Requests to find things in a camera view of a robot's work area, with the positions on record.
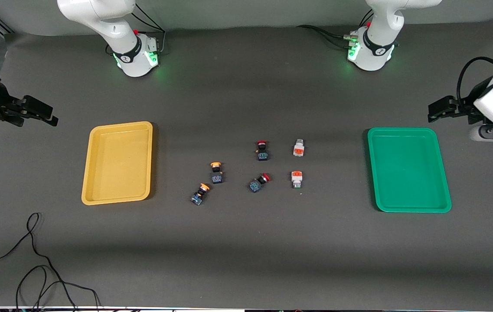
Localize yellow push button switch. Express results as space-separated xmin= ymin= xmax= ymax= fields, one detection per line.
xmin=190 ymin=183 xmax=211 ymax=206
xmin=210 ymin=162 xmax=224 ymax=185

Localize green plastic tray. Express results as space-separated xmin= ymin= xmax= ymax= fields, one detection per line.
xmin=367 ymin=127 xmax=452 ymax=213

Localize yellow plastic tray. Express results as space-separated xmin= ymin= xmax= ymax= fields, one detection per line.
xmin=81 ymin=121 xmax=153 ymax=205

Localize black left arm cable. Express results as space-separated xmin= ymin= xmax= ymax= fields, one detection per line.
xmin=456 ymin=56 xmax=493 ymax=104

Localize loose black cable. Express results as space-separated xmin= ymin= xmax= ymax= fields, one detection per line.
xmin=0 ymin=212 xmax=101 ymax=311

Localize black left base cables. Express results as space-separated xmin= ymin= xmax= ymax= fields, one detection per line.
xmin=295 ymin=9 xmax=375 ymax=49

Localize black base cables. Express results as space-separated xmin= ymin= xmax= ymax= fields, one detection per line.
xmin=295 ymin=9 xmax=375 ymax=49
xmin=131 ymin=3 xmax=167 ymax=55

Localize black right base cables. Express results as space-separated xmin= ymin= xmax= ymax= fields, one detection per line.
xmin=131 ymin=3 xmax=167 ymax=55

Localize red push button switch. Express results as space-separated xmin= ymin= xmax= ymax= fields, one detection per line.
xmin=248 ymin=173 xmax=271 ymax=193
xmin=256 ymin=140 xmax=270 ymax=162

